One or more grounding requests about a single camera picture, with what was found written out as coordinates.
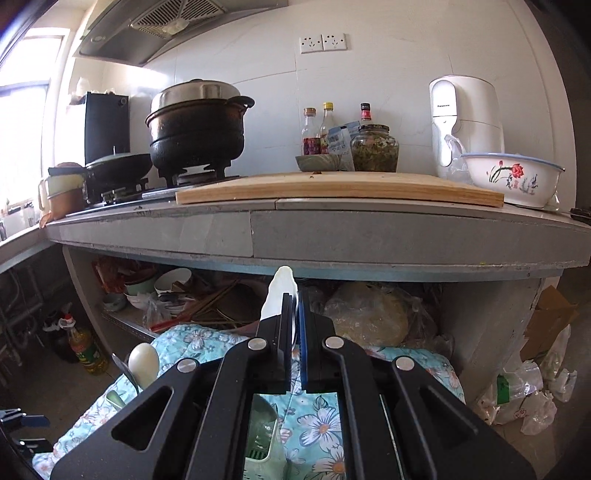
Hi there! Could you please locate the glass pickle jar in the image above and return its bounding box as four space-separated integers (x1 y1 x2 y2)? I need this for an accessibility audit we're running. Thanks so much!
349 124 400 173

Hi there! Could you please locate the steel pot lid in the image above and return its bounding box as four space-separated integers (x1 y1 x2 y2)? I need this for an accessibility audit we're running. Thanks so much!
150 79 241 114

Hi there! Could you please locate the window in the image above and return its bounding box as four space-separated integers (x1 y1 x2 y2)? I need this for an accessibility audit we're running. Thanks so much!
0 34 65 213

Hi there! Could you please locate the black frying pan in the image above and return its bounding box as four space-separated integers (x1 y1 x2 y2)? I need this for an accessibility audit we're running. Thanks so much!
48 152 153 190

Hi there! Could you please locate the cardboard box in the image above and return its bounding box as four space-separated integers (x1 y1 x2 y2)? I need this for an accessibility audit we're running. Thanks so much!
522 286 580 365

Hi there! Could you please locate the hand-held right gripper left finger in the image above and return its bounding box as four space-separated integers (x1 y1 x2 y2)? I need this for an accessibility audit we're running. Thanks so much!
50 293 296 480

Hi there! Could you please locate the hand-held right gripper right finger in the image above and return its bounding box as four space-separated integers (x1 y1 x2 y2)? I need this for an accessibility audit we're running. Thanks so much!
299 298 536 480

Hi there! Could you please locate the wooden cutting board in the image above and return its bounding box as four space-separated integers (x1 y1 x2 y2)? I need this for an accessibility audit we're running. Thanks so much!
175 172 505 209

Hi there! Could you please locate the white plastic rice paddle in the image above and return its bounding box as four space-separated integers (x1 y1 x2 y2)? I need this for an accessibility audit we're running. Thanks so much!
260 267 302 356

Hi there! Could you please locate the yellow cap sauce bottle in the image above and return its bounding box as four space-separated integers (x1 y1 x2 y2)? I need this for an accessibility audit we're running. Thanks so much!
321 102 338 155

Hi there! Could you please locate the large clear plastic bag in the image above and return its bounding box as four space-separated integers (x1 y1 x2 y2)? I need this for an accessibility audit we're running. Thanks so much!
323 281 444 347

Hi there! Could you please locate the white bowl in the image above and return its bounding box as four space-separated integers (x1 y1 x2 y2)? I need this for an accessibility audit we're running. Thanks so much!
154 268 193 296

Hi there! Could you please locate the black rectangular appliance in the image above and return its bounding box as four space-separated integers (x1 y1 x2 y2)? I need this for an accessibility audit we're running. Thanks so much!
84 91 131 166

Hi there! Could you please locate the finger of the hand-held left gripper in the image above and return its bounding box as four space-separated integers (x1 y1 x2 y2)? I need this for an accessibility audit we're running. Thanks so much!
0 407 50 428
11 438 53 457

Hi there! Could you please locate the black cooking pot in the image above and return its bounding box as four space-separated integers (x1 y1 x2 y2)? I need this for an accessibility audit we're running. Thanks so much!
145 96 256 176

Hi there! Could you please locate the cooking oil bottle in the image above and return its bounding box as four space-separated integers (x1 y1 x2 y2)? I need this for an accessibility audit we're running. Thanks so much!
65 313 109 376

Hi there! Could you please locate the blue seasoning packet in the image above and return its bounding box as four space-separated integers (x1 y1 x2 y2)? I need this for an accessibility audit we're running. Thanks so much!
325 121 361 171

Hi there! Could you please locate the brown cap sauce bottle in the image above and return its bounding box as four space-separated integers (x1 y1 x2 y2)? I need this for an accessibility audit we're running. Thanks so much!
302 107 321 157

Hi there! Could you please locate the concrete kitchen counter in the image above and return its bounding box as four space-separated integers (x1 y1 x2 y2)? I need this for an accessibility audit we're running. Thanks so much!
0 191 591 384

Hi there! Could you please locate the red plastic packet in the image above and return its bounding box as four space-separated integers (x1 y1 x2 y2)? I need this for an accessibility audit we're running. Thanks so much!
92 258 139 296

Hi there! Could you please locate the gas stove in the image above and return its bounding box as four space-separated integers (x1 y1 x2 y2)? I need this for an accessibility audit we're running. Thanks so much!
65 164 241 217

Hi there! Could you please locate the cream enamel pot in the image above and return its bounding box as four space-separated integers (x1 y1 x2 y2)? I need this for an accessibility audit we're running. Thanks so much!
39 168 86 210

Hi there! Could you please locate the floral enamel basin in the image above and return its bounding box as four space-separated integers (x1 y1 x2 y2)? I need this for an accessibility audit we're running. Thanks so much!
460 152 566 208

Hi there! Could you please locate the brown pot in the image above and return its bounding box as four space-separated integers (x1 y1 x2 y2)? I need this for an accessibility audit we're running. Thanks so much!
48 189 86 219

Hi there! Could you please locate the floral turquoise blanket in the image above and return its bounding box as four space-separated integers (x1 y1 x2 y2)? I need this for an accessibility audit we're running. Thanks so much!
34 323 465 480

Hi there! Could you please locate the metal shelf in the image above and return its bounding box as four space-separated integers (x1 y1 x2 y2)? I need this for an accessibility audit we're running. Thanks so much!
99 305 162 342

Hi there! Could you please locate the white spoon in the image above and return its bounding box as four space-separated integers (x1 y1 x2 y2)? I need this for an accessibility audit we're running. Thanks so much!
128 344 160 389

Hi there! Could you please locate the range hood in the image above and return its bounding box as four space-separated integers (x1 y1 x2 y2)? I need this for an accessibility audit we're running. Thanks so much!
76 0 289 65

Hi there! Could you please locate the green plastic utensil holder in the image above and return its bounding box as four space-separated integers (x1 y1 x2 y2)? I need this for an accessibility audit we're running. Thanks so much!
105 389 283 480

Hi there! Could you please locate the grey bowl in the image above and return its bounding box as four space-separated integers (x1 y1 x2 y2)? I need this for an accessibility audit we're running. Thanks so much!
295 154 342 172

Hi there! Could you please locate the large metal spoon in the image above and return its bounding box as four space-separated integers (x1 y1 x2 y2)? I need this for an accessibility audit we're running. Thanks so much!
112 354 139 395

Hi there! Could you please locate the pile of plastic bags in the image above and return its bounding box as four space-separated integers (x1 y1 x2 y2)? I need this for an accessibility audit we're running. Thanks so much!
475 323 578 437

